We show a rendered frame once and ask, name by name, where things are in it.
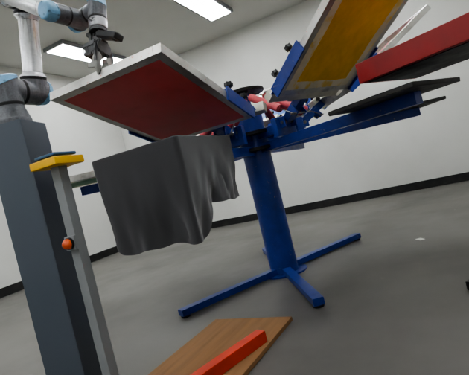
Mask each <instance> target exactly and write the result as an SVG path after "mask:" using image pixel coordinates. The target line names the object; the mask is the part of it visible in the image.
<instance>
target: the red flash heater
mask: <svg viewBox="0 0 469 375"><path fill-rule="evenodd" d="M468 59H469V12H468V13H466V14H464V15H462V16H459V17H457V18H455V19H453V20H451V21H449V22H446V23H444V24H443V25H439V26H438V27H436V28H433V29H432V30H430V31H427V32H425V33H423V34H421V35H418V36H416V37H414V38H412V39H409V40H407V41H405V42H403V43H401V44H399V45H396V46H395V47H393V48H390V49H388V50H386V51H384V52H382V53H379V54H377V55H375V56H373V57H370V58H368V59H367V60H364V61H362V62H359V63H357V64H356V65H355V66H356V70H357V76H358V79H359V82H360V84H364V83H379V82H387V81H395V80H411V79H416V78H419V77H422V76H424V75H426V74H430V73H433V72H434V71H438V70H440V69H443V68H446V67H448V66H451V65H454V64H457V63H460V62H462V61H465V60H468Z"/></svg>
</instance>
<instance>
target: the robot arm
mask: <svg viewBox="0 0 469 375"><path fill-rule="evenodd" d="M0 5H1V6H3V7H7V8H10V9H13V15H14V16H15V17H16V18H17V19H18V24H19V39H20V48H21V56H22V71H23V72H22V74H21V75H20V76H19V78H20V79H18V76H17V74H13V73H8V74H0V124H4V123H7V122H10V121H14V120H17V119H24V120H29V121H33V118H32V117H31V116H30V114H29V113H28V111H27V109H26V108H25V105H35V106H44V105H47V104H48V103H50V92H52V91H53V87H52V85H51V84H50V83H49V82H47V77H46V76H45V75H44V74H43V73H42V56H41V47H40V38H39V20H40V19H44V20H45V21H47V22H54V23H57V24H61V25H65V26H68V28H69V29H70V30H71V31H73V32H74V33H80V32H82V31H85V30H86V29H87V28H89V32H88V33H86V37H88V38H89V41H88V42H87V43H85V44H83V56H84V57H87V58H89V59H90V60H91V62H90V63H89V64H88V68H95V70H96V72H97V74H98V75H99V74H100V72H101V69H102V68H106V67H107V66H109V65H111V64H113V63H114V59H113V56H112V52H111V48H110V46H109V45H108V42H107V41H113V42H123V38H124V37H123V36H122V35H120V34H119V32H116V31H108V24H107V11H106V9H107V6H106V0H87V4H86V5H84V6H83V7H82V8H80V9H79V10H78V9H75V8H73V7H68V6H65V5H63V4H58V3H56V2H53V1H50V0H0ZM105 40H106V41H105ZM84 48H85V50H84ZM105 57H106V59H104V58H105ZM102 59H103V62H102V63H103V66H102V68H101V60H102Z"/></svg>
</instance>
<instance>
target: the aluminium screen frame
mask: <svg viewBox="0 0 469 375"><path fill-rule="evenodd" d="M157 60H161V61H162V62H164V63H165V64H167V65H169V66H170V67H171V68H172V69H174V70H175V71H177V72H179V73H180V74H181V75H183V76H184V77H186V78H188V79H189V80H190V81H192V82H193V83H195V84H197V85H198V86H199V87H201V88H202V89H204V90H205V91H207V92H208V93H209V94H211V95H213V96H214V97H216V98H217V99H218V100H220V101H222V102H223V103H225V104H226V105H227V106H229V107H231V108H232V109H233V110H235V111H236V112H238V113H239V114H241V115H242V116H244V118H239V119H237V120H234V121H230V122H227V123H224V124H221V125H218V126H213V127H211V128H208V129H204V130H202V131H199V132H195V133H192V134H190V135H199V134H201V133H204V132H207V131H211V130H213V129H217V128H220V127H223V126H227V125H229V124H234V123H237V122H239V121H243V120H246V119H249V118H251V116H249V115H248V114H246V113H245V112H244V111H242V110H241V109H239V108H238V107H236V106H235V105H234V104H232V103H231V102H229V101H228V100H227V97H226V90H224V89H223V88H221V87H220V86H219V85H217V84H216V83H215V82H214V81H212V80H211V79H209V78H208V77H206V76H205V75H204V74H203V73H201V72H200V71H198V70H197V69H196V68H195V67H193V66H192V65H190V64H189V63H188V62H186V61H185V60H183V58H181V57H179V56H178V55H177V54H175V53H174V52H172V50H170V49H169V48H167V47H166V46H164V45H163V44H162V43H158V44H156V45H154V46H151V47H149V48H147V49H145V50H143V51H140V52H138V53H137V54H133V55H132V56H130V57H127V58H125V59H123V60H120V61H118V62H116V63H114V64H111V65H109V66H107V67H106V68H102V69H101V72H100V74H99V75H98V74H97V72H94V73H92V74H89V75H87V76H85V77H83V78H80V79H79V80H76V81H74V82H72V83H69V84H68V85H66V86H63V87H61V88H59V89H56V90H54V91H52V92H50V101H53V102H55V103H58V104H60V105H63V106H66V107H68V108H70V109H73V110H76V111H78V112H82V113H83V114H86V115H89V116H92V117H94V118H97V119H99V120H102V121H105V122H107V123H109V124H113V125H115V126H118V127H120V128H123V129H126V130H129V131H130V132H134V133H136V134H139V135H142V136H144V137H146V138H149V139H152V140H154V141H159V140H161V139H159V138H156V137H153V136H152V135H148V134H146V133H144V132H141V131H138V130H137V129H133V128H131V127H128V126H125V125H123V124H120V123H118V122H116V121H113V120H110V119H108V118H105V117H103V116H101V115H98V114H95V113H93V112H90V111H88V110H85V109H82V108H80V107H78V106H75V105H73V104H70V103H67V102H65V101H64V100H67V99H69V98H71V97H74V96H76V95H78V94H81V93H83V92H86V91H88V90H90V89H93V88H94V87H97V86H99V85H102V84H104V83H107V82H109V81H110V80H114V79H115V78H117V77H120V76H122V75H125V74H127V73H130V72H131V71H135V70H136V69H138V68H141V67H143V66H146V65H148V64H151V63H153V62H155V61H157Z"/></svg>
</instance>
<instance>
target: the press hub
mask: <svg viewBox="0 0 469 375"><path fill-rule="evenodd" d="M263 90H264V87H263V86H247V87H241V88H239V89H235V90H233V91H234V92H236V93H237V94H240V93H244V92H245V93H247V92H248V94H247V96H249V95H250V94H253V93H252V92H256V93H258V94H259V93H261V92H262V91H263ZM238 126H244V129H245V133H246V136H252V141H250V142H248V144H245V145H243V146H240V147H254V148H251V149H249V151H250V152H255V153H256V155H255V156H250V157H246V158H243V160H244V163H245V166H246V172H247V175H248V179H249V184H250V187H251V191H252V196H253V200H254V203H255V209H256V212H257V215H258V221H259V225H260V228H261V233H262V237H263V240H264V246H265V249H266V253H267V258H268V261H269V267H270V269H276V270H277V273H278V275H276V276H274V277H272V278H270V280H276V279H282V278H286V276H285V275H284V273H283V270H282V269H284V268H287V267H291V268H292V269H294V270H295V271H296V272H297V273H298V274H300V273H302V272H304V271H305V270H306V269H307V265H305V264H301V265H299V266H298V263H297V259H296V253H295V250H294V247H293V241H292V238H291V234H290V229H289V225H288V222H287V216H286V213H285V210H284V204H283V201H282V197H281V191H280V188H279V185H278V179H277V176H276V172H275V167H274V164H273V160H272V154H271V151H266V152H261V151H262V150H264V149H266V148H269V147H270V144H267V145H263V146H260V144H262V143H264V142H267V141H268V138H262V139H258V134H261V133H262V132H266V131H267V129H266V128H265V126H264V120H263V117H262V114H261V115H256V116H255V119H254V118H249V119H246V120H243V121H240V123H239V124H238Z"/></svg>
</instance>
